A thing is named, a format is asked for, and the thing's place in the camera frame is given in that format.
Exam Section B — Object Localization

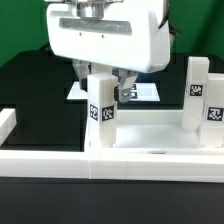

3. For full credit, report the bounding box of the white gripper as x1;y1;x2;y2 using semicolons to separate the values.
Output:
46;2;171;103

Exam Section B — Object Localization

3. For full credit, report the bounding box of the white desk top tray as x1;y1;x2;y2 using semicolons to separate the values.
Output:
83;109;224;156

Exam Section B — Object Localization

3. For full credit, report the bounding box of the printed marker sheet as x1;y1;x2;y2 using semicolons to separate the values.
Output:
67;82;160;102

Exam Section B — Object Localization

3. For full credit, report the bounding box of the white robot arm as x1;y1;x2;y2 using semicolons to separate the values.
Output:
44;0;181;102

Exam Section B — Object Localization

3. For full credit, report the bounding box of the white front fence bar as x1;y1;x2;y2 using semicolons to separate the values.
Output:
0;150;224;183

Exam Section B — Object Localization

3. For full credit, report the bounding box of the white left fence block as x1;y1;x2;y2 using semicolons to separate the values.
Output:
0;108;17;146

